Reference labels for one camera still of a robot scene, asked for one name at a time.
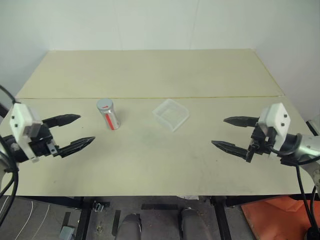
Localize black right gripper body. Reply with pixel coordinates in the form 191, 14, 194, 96
245, 122, 278, 163

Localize long black tape strip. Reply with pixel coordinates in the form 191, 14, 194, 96
140, 203, 179, 211

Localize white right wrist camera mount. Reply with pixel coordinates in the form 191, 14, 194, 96
257, 102, 292, 145

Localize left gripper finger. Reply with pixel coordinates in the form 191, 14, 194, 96
41, 113, 82, 129
58, 136, 97, 159

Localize thin white wire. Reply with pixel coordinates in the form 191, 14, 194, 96
23, 199, 52, 240

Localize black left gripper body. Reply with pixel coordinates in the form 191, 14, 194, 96
28, 123, 63, 159

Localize orange sheet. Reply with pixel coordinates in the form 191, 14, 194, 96
240, 195, 320, 240

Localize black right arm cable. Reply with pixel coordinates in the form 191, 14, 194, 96
268, 133, 320, 240

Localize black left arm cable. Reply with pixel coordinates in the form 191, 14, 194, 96
0, 85, 20, 221

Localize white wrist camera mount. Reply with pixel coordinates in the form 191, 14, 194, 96
9, 102, 41, 163
257, 102, 292, 145

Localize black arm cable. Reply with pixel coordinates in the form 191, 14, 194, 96
268, 133, 320, 240
0, 85, 20, 221

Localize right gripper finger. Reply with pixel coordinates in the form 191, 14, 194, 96
210, 139, 251, 160
222, 115, 261, 129

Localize black slanted bar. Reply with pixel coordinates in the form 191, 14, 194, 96
0, 101, 11, 119

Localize small metal bracket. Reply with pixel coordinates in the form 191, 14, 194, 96
91, 200, 111, 213

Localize grey box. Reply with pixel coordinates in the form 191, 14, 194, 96
58, 225, 77, 240

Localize silver bottle cap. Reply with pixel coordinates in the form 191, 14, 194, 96
96, 98, 114, 111

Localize clear square plastic container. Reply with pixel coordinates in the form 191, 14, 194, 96
152, 98, 190, 133

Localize silver red can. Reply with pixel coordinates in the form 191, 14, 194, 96
96, 98, 122, 132

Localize dark grey rounded shape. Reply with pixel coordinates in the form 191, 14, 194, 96
119, 213, 143, 240
179, 207, 210, 240

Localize black metal table frame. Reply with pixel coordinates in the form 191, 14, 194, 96
14, 194, 320, 240

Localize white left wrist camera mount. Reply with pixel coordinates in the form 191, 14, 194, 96
9, 102, 41, 163

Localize white paper scrap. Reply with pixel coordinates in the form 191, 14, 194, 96
179, 193, 200, 201

